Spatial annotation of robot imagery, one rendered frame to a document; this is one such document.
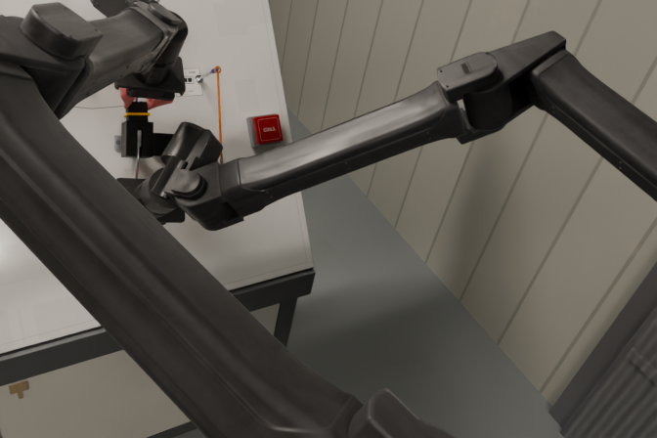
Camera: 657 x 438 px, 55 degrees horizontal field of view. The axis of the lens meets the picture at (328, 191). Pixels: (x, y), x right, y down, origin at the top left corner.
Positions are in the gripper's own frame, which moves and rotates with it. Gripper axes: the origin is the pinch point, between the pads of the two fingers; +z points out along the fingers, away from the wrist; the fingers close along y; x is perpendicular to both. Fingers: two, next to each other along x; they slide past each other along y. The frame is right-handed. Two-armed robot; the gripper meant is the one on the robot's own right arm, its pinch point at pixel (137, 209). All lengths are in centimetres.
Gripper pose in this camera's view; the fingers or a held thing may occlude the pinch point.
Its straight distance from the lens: 106.7
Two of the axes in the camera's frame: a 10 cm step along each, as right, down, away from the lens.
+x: 0.6, 9.8, -1.7
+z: -4.8, 1.8, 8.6
